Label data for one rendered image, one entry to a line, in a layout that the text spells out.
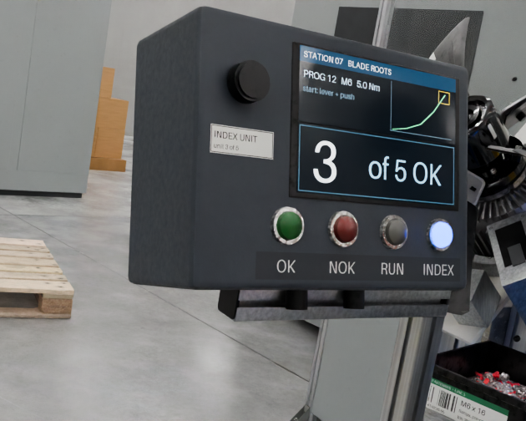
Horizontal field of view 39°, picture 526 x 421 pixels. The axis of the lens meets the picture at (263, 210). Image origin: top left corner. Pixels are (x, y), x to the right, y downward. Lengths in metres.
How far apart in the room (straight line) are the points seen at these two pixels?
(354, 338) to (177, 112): 2.27
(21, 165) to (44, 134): 0.34
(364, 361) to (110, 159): 6.95
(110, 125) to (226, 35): 8.89
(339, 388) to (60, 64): 4.67
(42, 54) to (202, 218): 6.29
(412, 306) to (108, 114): 8.71
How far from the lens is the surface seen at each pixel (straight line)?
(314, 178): 0.54
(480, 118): 1.37
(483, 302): 1.39
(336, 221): 0.55
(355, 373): 2.75
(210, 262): 0.49
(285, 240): 0.52
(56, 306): 3.73
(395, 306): 0.69
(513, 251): 1.31
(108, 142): 9.42
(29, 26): 6.71
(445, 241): 0.62
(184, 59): 0.52
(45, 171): 6.89
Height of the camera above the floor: 1.20
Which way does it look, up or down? 9 degrees down
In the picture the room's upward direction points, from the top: 10 degrees clockwise
